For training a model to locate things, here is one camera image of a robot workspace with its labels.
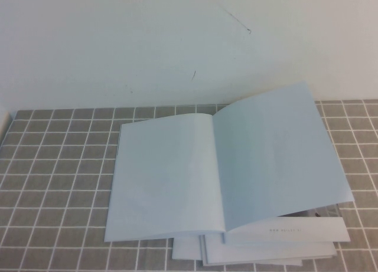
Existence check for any product catalogue book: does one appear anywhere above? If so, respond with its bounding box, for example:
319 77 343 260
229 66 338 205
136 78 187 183
103 80 355 244

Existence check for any plain white booklet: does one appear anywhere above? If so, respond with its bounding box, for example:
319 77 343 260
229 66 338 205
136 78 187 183
201 236 304 267
172 238 205 261
203 235 337 264

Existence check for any grey white-checked tablecloth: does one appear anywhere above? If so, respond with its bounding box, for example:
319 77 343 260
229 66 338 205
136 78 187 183
0 99 378 272

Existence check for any white booklet with web address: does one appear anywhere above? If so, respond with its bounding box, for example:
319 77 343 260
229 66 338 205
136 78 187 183
224 208 351 247

